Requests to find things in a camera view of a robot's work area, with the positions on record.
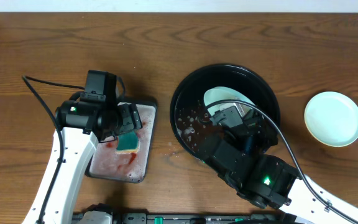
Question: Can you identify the green scrubbing sponge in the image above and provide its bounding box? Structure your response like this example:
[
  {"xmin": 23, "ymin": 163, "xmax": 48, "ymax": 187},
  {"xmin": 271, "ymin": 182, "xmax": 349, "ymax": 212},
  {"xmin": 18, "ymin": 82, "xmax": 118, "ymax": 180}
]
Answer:
[{"xmin": 116, "ymin": 131, "xmax": 139, "ymax": 154}]

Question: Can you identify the mint plate with red streak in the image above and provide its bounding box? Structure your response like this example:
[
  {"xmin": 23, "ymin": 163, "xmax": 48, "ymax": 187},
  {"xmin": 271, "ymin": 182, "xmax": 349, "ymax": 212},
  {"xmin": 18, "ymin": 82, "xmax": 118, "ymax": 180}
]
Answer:
[{"xmin": 304, "ymin": 91, "xmax": 358, "ymax": 147}]

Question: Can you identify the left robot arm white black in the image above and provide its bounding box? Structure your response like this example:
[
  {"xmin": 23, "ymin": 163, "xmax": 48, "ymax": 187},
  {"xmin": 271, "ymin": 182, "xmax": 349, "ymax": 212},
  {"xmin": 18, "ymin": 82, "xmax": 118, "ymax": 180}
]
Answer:
[{"xmin": 22, "ymin": 70, "xmax": 142, "ymax": 224}]

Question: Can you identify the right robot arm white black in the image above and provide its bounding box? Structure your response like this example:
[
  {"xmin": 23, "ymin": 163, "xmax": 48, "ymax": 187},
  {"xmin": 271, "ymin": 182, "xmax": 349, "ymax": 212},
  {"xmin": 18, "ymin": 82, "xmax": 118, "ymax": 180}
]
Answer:
[{"xmin": 195, "ymin": 106, "xmax": 358, "ymax": 223}]

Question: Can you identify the black rectangular soapy tray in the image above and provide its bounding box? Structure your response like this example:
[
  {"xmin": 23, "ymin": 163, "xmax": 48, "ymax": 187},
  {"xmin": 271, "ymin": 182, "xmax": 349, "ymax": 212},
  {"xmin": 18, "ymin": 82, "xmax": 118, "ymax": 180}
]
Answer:
[{"xmin": 85, "ymin": 99, "xmax": 157, "ymax": 183}]

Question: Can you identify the round black serving tray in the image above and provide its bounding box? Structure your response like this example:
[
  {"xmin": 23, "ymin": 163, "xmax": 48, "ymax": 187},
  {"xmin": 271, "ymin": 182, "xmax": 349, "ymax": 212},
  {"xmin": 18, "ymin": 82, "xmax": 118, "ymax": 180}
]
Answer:
[{"xmin": 170, "ymin": 64, "xmax": 280, "ymax": 163}]

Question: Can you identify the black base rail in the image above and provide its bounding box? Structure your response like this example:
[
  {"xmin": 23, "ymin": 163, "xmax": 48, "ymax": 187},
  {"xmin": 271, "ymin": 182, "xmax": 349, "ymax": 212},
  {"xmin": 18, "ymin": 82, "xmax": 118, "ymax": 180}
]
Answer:
[{"xmin": 71, "ymin": 203, "xmax": 291, "ymax": 224}]

